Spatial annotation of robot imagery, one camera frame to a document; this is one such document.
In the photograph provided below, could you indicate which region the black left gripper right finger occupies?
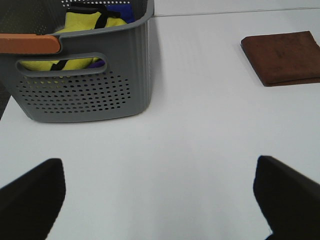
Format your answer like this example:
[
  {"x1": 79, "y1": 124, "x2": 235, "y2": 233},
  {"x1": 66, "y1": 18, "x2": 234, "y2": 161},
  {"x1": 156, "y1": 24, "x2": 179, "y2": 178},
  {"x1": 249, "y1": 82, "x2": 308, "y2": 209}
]
[{"x1": 253, "y1": 155, "x2": 320, "y2": 240}]

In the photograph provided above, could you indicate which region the grey perforated plastic basket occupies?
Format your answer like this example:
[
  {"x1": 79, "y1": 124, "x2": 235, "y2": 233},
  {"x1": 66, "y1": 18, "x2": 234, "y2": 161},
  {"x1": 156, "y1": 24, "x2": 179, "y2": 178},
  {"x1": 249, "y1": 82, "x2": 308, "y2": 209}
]
[{"x1": 0, "y1": 0, "x2": 155, "y2": 123}]

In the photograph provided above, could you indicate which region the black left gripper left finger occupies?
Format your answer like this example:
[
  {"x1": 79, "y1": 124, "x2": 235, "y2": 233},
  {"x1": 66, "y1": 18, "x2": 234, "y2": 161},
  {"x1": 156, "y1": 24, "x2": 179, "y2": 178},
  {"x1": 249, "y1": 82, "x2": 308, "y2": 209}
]
[{"x1": 0, "y1": 158, "x2": 66, "y2": 240}]

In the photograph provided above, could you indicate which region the brown towel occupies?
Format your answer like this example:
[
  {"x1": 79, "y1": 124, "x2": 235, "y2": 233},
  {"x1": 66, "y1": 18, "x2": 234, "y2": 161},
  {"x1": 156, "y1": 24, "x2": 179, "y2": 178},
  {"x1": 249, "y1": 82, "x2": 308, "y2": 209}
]
[{"x1": 240, "y1": 31, "x2": 320, "y2": 87}]

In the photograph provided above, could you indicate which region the yellow cloth with black trim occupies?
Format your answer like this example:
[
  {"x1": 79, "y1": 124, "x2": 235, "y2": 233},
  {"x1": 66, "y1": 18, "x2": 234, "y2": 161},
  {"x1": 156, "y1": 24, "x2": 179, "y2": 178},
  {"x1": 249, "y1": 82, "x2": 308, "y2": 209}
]
[{"x1": 19, "y1": 4, "x2": 126, "y2": 72}]

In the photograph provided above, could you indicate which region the blue cloth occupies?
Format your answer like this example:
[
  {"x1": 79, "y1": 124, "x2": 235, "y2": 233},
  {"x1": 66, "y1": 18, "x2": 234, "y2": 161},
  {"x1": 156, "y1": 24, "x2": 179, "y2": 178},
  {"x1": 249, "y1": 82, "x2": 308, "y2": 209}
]
[{"x1": 88, "y1": 0, "x2": 136, "y2": 70}]

